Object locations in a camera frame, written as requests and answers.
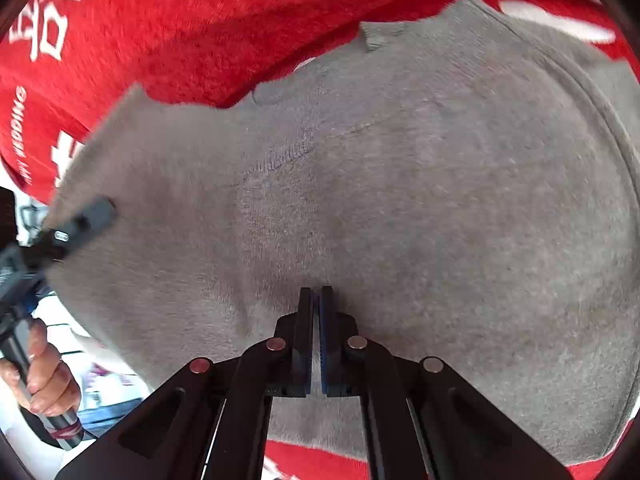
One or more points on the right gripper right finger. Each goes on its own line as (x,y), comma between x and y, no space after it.
(421,419)

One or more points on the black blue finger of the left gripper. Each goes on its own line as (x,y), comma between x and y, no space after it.
(79,229)

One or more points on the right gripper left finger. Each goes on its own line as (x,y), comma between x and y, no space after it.
(210,420)

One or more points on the grey knitted garment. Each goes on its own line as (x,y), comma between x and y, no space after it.
(467,184)

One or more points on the person's left hand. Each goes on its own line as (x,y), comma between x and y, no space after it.
(51,388)

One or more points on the red blanket with white print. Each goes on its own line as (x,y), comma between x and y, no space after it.
(66,64)

